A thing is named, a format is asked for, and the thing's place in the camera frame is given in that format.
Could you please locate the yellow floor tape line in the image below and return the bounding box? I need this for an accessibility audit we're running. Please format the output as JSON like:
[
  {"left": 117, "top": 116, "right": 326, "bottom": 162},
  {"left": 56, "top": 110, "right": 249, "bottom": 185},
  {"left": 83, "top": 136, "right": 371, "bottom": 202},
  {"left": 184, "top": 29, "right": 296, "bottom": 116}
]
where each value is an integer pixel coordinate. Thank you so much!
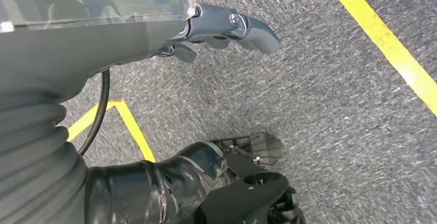
[{"left": 325, "top": 0, "right": 437, "bottom": 118}]

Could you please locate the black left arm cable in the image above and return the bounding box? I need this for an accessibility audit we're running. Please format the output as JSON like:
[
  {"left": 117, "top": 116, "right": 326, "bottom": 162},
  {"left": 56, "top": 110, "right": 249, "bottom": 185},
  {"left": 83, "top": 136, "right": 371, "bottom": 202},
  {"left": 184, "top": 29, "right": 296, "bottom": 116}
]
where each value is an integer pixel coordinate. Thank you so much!
[{"left": 79, "top": 68, "right": 111, "bottom": 157}]

